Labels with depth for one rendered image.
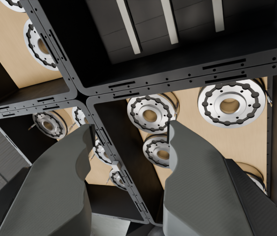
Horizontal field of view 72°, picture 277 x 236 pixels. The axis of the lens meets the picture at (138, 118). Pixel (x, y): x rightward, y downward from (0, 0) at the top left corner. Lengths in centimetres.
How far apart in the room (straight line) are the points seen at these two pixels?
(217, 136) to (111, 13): 31
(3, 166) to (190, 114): 240
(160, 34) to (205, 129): 21
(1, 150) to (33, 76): 209
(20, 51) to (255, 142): 54
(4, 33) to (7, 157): 218
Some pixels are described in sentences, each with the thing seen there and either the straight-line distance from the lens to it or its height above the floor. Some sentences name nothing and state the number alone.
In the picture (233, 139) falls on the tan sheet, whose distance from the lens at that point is 44.
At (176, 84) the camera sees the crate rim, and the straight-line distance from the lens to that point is 26.
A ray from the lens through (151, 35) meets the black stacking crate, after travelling 35.
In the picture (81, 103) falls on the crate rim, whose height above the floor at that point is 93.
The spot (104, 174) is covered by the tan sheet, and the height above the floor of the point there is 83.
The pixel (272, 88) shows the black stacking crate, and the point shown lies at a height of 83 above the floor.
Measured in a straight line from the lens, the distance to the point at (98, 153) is 54.
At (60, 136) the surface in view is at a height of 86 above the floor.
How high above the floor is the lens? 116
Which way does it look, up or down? 49 degrees down
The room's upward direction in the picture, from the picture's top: 152 degrees counter-clockwise
